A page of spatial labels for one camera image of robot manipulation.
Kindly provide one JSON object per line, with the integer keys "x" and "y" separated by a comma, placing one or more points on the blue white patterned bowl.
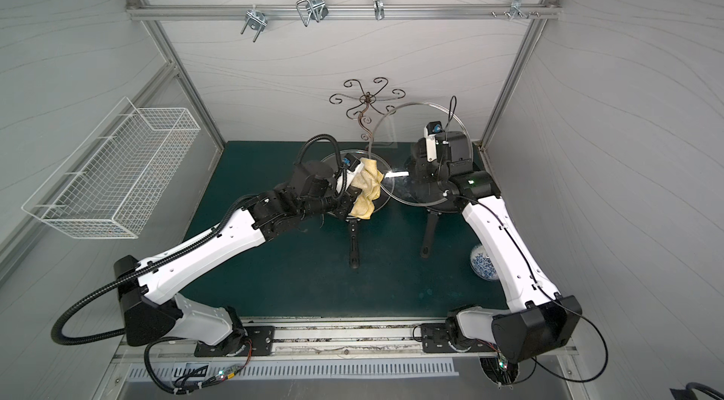
{"x": 482, "y": 265}

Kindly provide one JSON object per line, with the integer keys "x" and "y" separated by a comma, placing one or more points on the copper scroll mug tree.
{"x": 368, "y": 103}

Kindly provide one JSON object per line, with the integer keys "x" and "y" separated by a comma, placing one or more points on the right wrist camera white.
{"x": 431, "y": 131}

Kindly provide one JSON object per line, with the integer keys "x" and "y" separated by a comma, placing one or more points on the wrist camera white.
{"x": 351, "y": 164}
{"x": 431, "y": 131}

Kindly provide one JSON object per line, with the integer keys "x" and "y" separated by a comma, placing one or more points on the yellow fluffy cloth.
{"x": 367, "y": 181}

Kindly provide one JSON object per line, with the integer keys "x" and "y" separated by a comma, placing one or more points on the aluminium crossbar rail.
{"x": 337, "y": 12}

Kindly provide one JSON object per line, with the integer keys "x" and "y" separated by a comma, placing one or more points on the green table mat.
{"x": 306, "y": 272}

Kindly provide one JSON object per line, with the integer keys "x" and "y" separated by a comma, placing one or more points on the metal hook clamp left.
{"x": 256, "y": 22}

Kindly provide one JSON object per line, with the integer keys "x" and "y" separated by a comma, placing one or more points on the metal hook clamp middle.
{"x": 311, "y": 10}

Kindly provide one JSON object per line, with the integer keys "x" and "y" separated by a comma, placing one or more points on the right frying pan black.
{"x": 438, "y": 198}

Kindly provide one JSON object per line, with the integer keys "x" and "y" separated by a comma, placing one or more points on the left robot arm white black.
{"x": 153, "y": 306}

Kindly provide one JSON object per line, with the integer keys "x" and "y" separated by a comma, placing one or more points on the white wire basket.
{"x": 108, "y": 187}

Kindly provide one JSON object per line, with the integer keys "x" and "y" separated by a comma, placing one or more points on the metal hook clamp small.
{"x": 378, "y": 10}

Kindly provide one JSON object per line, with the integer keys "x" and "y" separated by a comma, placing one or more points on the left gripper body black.
{"x": 347, "y": 196}

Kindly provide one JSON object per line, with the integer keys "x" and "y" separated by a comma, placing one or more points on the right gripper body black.
{"x": 424, "y": 168}

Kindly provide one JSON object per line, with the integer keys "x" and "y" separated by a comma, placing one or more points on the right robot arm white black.
{"x": 538, "y": 319}

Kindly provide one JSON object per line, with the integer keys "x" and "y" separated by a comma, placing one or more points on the metal hook clamp right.
{"x": 517, "y": 10}

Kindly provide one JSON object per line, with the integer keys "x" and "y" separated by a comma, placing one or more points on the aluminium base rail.
{"x": 351, "y": 338}

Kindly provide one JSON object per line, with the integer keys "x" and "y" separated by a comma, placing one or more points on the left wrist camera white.
{"x": 351, "y": 164}

